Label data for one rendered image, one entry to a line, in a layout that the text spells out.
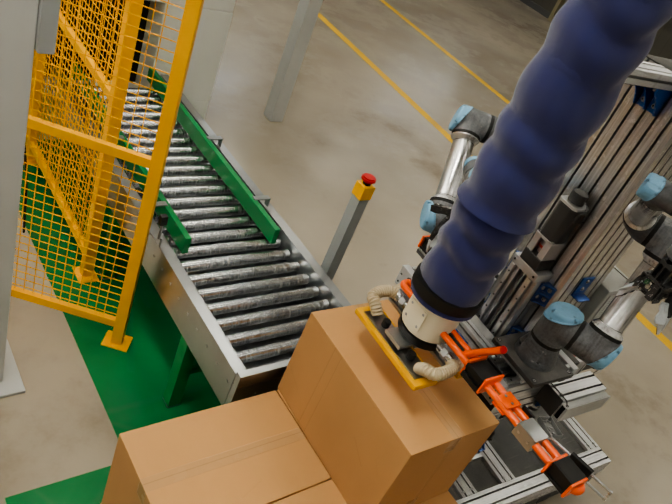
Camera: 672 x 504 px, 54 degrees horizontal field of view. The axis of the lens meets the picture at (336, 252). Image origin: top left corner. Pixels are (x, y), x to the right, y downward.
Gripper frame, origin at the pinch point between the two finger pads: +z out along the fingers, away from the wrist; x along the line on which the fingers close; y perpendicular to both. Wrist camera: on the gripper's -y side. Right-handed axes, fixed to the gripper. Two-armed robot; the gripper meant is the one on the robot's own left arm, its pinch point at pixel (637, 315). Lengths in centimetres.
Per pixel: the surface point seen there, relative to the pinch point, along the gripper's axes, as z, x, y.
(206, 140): 88, -226, 20
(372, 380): 58, -35, 43
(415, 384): 45, -23, 41
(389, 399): 58, -27, 41
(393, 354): 45, -35, 41
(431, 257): 13, -43, 38
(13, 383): 151, -132, 125
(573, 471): 31.8, 21.7, 25.3
